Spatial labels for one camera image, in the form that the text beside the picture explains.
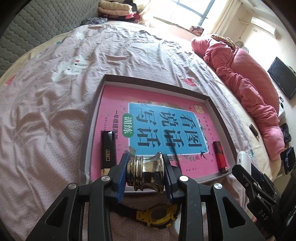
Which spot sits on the red and black lighter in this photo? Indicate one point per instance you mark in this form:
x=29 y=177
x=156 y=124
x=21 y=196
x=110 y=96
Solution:
x=220 y=158

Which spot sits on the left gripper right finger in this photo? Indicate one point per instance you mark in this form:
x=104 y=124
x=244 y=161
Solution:
x=169 y=178

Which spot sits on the stack of folded clothes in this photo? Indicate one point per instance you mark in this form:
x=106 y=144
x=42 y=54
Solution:
x=126 y=11

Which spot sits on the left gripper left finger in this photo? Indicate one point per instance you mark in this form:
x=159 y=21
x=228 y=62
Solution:
x=121 y=177

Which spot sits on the red pink quilt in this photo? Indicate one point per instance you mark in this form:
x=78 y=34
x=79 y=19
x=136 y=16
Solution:
x=249 y=82

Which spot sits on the pink patterned bed sheet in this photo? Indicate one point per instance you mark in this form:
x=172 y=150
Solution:
x=45 y=104

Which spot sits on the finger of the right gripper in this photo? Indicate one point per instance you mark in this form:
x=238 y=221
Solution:
x=264 y=182
x=252 y=188

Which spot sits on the grey cardboard box tray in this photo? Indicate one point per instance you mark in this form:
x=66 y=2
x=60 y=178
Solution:
x=142 y=84

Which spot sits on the grey quilted headboard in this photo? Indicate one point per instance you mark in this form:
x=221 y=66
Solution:
x=40 y=21

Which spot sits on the white air conditioner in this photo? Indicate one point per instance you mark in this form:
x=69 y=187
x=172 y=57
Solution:
x=265 y=26

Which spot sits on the black and yellow wristwatch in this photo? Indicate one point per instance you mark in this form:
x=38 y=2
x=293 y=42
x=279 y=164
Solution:
x=157 y=217

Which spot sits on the black television screen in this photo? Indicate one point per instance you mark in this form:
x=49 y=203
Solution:
x=284 y=77

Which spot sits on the pink and blue book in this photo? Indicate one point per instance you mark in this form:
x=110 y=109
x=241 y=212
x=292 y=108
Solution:
x=146 y=122

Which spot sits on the shiny metal ring fitting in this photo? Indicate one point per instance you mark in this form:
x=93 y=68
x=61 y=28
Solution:
x=146 y=173

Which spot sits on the window with blue frame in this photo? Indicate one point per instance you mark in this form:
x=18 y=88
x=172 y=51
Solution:
x=183 y=13

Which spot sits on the white earbuds case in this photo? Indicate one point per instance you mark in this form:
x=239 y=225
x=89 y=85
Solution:
x=244 y=160

